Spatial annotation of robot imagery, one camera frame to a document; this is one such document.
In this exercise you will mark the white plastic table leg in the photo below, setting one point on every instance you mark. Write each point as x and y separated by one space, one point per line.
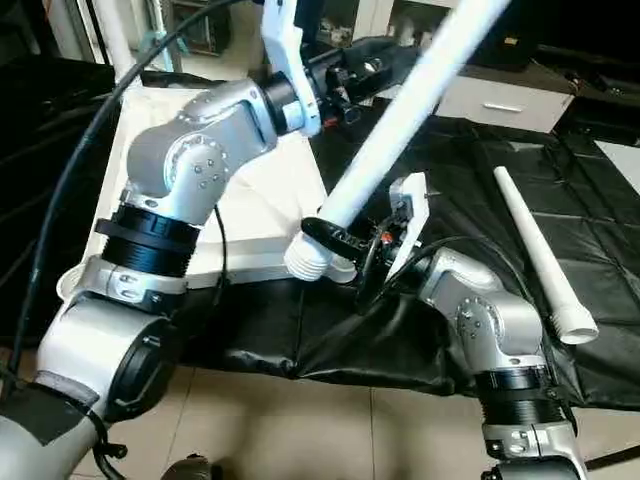
115 40
400 130
540 260

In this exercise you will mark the white plastic table top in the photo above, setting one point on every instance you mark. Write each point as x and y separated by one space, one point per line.
260 210

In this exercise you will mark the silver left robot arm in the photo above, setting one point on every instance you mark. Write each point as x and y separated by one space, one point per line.
180 170

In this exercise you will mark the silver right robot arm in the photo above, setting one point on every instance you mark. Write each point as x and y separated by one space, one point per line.
480 310

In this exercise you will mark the white glass door cabinet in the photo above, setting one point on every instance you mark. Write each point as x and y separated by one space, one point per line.
400 20

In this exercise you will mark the black work mat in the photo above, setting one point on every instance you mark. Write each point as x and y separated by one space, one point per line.
330 340

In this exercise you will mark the white drawer unit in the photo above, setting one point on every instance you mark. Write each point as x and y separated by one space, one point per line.
500 100

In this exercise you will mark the light blue stand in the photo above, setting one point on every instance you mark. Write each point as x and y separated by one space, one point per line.
155 35

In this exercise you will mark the dark low sideboard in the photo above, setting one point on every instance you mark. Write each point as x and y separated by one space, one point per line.
580 40

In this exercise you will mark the white flat board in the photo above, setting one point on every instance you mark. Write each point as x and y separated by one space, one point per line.
622 165

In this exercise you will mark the black tripod leg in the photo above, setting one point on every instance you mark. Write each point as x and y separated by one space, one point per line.
615 458

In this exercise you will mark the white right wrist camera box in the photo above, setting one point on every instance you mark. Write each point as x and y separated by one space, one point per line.
412 215

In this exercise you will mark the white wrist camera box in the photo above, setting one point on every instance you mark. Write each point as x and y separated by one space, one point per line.
285 60
412 215

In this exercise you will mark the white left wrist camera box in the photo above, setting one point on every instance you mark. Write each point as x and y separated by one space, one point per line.
285 60

